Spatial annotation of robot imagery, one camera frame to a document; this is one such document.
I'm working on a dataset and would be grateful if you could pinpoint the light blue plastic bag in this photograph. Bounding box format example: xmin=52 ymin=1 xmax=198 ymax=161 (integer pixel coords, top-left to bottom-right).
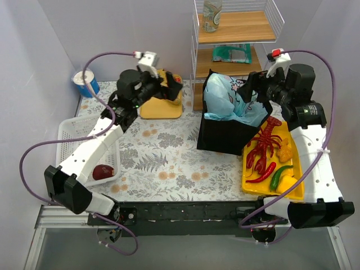
xmin=203 ymin=73 xmax=268 ymax=127

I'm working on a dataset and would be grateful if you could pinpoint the black fabric grocery bag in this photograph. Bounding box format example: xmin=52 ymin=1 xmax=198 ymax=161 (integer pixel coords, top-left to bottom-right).
xmin=197 ymin=70 xmax=273 ymax=155

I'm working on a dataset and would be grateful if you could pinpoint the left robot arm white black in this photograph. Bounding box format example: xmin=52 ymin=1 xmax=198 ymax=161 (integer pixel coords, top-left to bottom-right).
xmin=44 ymin=69 xmax=183 ymax=215

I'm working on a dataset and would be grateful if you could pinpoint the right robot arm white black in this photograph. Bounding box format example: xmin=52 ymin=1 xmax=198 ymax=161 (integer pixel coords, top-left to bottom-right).
xmin=238 ymin=64 xmax=355 ymax=229

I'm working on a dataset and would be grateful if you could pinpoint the orange bread tray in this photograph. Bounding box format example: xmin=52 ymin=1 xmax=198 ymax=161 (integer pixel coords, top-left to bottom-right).
xmin=139 ymin=91 xmax=182 ymax=119

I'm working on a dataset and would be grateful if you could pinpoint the green snack packet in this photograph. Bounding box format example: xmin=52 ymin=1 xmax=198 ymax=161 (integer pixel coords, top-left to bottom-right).
xmin=212 ymin=44 xmax=252 ymax=64

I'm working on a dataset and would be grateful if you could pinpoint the red toy lobster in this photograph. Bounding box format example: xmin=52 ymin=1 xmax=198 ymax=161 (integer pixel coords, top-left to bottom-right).
xmin=246 ymin=116 xmax=282 ymax=175

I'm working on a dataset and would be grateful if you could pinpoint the orange fried chicken toy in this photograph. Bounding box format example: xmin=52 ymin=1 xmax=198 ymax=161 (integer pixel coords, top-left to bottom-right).
xmin=276 ymin=138 xmax=293 ymax=163

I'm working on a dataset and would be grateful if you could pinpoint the toilet paper roll blue pack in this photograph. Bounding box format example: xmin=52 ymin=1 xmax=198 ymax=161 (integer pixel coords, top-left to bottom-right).
xmin=72 ymin=69 xmax=100 ymax=98

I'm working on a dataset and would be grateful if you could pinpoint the floral table mat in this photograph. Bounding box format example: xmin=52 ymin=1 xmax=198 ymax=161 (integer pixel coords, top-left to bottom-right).
xmin=92 ymin=80 xmax=255 ymax=201

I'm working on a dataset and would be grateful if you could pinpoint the red chili pepper toy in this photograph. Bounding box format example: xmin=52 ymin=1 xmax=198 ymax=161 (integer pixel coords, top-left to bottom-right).
xmin=246 ymin=162 xmax=277 ymax=183

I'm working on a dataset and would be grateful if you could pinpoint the yellow tray with vegetables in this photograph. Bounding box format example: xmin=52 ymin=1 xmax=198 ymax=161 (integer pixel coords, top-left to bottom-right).
xmin=242 ymin=121 xmax=302 ymax=195

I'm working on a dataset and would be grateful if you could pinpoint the white plastic basket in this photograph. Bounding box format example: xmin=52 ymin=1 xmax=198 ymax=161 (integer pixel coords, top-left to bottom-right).
xmin=56 ymin=114 xmax=122 ymax=187

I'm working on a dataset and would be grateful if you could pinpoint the clear glass bottle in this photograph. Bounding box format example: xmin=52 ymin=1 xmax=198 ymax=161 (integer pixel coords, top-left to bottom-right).
xmin=202 ymin=0 xmax=222 ymax=33

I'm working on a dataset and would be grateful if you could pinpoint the green cucumber toy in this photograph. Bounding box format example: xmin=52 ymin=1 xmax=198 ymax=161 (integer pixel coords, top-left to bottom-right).
xmin=269 ymin=165 xmax=294 ymax=191

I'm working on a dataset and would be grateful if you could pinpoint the yellow bell pepper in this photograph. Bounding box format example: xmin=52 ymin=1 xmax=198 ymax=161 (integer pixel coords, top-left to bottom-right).
xmin=276 ymin=175 xmax=298 ymax=194

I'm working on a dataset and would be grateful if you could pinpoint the red meat toy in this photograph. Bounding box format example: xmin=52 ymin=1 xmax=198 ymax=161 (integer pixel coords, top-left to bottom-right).
xmin=92 ymin=164 xmax=115 ymax=181

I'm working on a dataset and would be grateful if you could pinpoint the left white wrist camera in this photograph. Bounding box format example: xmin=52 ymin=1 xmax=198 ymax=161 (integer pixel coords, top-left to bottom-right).
xmin=134 ymin=51 xmax=159 ymax=79

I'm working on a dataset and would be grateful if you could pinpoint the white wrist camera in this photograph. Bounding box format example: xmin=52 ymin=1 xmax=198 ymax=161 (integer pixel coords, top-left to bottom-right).
xmin=134 ymin=51 xmax=159 ymax=79
xmin=266 ymin=48 xmax=291 ymax=78

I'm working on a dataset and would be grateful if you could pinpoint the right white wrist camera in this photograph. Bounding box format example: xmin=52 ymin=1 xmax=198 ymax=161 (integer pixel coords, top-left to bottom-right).
xmin=266 ymin=48 xmax=291 ymax=78

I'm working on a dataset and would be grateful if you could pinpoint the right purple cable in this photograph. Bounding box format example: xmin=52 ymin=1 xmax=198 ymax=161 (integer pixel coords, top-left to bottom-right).
xmin=238 ymin=49 xmax=337 ymax=244

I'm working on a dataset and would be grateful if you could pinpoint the purple cable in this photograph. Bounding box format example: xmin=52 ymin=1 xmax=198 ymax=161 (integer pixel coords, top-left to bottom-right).
xmin=238 ymin=49 xmax=337 ymax=244
xmin=19 ymin=51 xmax=144 ymax=256

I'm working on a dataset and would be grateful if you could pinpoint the wire and wood shelf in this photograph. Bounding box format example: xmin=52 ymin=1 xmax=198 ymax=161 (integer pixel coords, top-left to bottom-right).
xmin=190 ymin=0 xmax=285 ymax=112

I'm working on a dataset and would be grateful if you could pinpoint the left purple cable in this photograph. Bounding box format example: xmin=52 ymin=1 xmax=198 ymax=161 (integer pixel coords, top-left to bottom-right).
xmin=19 ymin=51 xmax=144 ymax=256

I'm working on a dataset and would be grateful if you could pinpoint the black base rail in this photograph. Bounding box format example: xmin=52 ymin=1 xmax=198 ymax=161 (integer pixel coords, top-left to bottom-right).
xmin=87 ymin=201 xmax=287 ymax=239

